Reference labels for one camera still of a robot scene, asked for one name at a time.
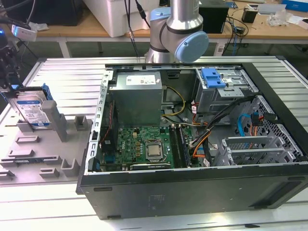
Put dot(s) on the grey flat box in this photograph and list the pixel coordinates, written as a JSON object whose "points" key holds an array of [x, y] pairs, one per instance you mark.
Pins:
{"points": [[272, 9]]}

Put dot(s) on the black graphics card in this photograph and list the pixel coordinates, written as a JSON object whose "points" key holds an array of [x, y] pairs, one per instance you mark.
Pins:
{"points": [[149, 166]]}

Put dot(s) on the grey power supply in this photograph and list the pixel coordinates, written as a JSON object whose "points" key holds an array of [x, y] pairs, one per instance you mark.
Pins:
{"points": [[134, 103]]}

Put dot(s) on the grey optical drive cage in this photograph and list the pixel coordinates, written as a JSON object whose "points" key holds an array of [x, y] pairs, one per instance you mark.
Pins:
{"points": [[216, 98]]}

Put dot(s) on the black RAM stick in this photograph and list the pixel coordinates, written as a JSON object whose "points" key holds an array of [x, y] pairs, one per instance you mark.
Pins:
{"points": [[184, 149]]}

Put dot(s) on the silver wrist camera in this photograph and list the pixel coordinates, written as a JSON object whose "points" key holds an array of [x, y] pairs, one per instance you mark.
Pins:
{"points": [[24, 33]]}

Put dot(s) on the CPU socket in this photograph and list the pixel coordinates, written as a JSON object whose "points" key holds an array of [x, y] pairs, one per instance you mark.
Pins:
{"points": [[154, 159]]}

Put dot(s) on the large black box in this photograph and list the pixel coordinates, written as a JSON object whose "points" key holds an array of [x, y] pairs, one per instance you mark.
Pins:
{"points": [[60, 12]]}

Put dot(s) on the crumpled white paper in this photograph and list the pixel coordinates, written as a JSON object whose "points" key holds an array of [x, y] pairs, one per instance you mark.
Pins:
{"points": [[43, 27]]}

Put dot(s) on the blue plastic latch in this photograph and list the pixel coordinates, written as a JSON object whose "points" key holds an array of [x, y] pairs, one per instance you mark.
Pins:
{"points": [[213, 80]]}

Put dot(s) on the black RAM slot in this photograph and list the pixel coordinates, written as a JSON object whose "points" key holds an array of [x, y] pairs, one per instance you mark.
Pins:
{"points": [[175, 149]]}

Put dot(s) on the black cube box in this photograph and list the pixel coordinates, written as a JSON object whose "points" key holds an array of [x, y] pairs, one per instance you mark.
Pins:
{"points": [[214, 19]]}

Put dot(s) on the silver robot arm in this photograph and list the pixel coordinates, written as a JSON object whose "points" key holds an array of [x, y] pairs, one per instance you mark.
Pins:
{"points": [[183, 21]]}

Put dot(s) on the silver CPU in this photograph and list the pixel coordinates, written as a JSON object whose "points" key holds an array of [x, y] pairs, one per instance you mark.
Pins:
{"points": [[154, 150]]}

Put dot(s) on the blue cardboard box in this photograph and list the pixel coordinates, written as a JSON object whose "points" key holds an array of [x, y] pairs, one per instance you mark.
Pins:
{"points": [[296, 4]]}

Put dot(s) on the grey parts rack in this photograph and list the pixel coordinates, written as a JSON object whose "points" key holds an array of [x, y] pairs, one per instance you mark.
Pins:
{"points": [[48, 149]]}

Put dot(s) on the green RAM stick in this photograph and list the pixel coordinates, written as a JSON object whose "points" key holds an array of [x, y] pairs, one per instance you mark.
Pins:
{"points": [[29, 160]]}

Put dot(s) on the white plastic box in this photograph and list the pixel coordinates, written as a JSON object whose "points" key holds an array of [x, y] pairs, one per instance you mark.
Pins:
{"points": [[108, 16]]}

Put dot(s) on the wooden desk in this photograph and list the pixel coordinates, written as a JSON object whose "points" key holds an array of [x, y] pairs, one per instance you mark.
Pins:
{"points": [[72, 31]]}

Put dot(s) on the black PC case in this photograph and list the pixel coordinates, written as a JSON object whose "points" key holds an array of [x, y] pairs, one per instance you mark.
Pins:
{"points": [[168, 197]]}

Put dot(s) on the small black device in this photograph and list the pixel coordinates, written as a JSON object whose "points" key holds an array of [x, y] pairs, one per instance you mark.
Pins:
{"points": [[250, 15]]}

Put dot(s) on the green motherboard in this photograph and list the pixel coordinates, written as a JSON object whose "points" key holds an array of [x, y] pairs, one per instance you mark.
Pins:
{"points": [[130, 137]]}

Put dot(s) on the clear plastic bag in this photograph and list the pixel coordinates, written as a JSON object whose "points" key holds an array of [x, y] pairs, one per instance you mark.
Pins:
{"points": [[279, 19]]}

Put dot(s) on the grey metal disk bay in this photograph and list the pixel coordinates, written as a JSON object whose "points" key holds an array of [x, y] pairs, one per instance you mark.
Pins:
{"points": [[252, 151]]}

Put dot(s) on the hard disk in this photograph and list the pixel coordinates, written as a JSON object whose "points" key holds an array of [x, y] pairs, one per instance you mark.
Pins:
{"points": [[30, 110]]}

